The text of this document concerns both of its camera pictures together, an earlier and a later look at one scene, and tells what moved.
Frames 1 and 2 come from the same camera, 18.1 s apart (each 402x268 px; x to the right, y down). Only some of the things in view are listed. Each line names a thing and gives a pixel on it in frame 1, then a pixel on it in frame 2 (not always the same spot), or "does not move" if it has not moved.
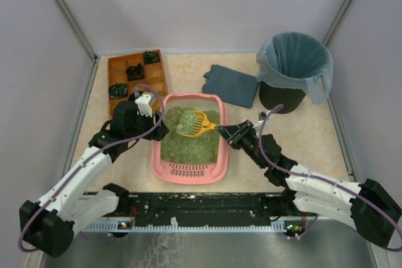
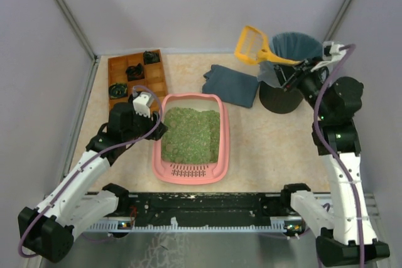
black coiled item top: (151, 57) does not move
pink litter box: (193, 174) does not move
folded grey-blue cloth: (230, 85) does not move
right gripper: (240, 135) -> (290, 74)
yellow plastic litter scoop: (193, 123) -> (252, 48)
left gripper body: (158, 127) does not move
